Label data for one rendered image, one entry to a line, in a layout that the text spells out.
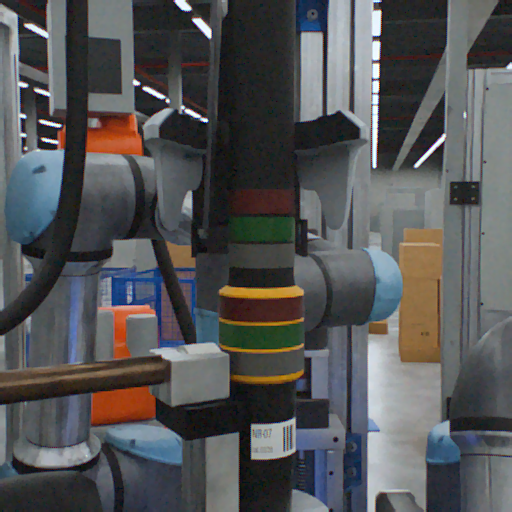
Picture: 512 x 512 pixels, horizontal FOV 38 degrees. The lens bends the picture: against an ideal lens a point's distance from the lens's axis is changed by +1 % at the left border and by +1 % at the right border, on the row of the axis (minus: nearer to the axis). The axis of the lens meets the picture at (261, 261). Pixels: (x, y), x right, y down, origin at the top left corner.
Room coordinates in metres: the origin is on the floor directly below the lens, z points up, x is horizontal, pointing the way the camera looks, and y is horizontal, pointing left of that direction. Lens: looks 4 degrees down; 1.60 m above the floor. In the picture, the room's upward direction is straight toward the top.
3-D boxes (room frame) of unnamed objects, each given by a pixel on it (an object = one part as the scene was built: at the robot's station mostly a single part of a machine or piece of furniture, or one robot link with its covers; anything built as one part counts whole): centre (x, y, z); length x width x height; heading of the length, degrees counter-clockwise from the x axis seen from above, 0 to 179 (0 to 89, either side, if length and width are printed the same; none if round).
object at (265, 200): (0.36, 0.00, 1.61); 0.03 x 0.03 x 0.01
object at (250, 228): (0.36, 0.00, 1.59); 0.03 x 0.03 x 0.01
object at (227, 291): (0.36, 0.00, 1.54); 0.04 x 0.04 x 0.05
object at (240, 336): (0.36, 0.00, 1.54); 0.04 x 0.04 x 0.01
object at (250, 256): (0.36, 0.00, 1.58); 0.03 x 0.03 x 0.01
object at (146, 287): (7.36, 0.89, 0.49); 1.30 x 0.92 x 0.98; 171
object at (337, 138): (0.39, -0.04, 1.62); 0.09 x 0.03 x 0.06; 26
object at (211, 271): (0.65, 0.01, 1.52); 0.11 x 0.08 x 0.11; 126
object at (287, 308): (0.36, 0.00, 1.55); 0.04 x 0.04 x 0.01
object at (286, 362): (0.36, 0.00, 1.53); 0.04 x 0.04 x 0.01
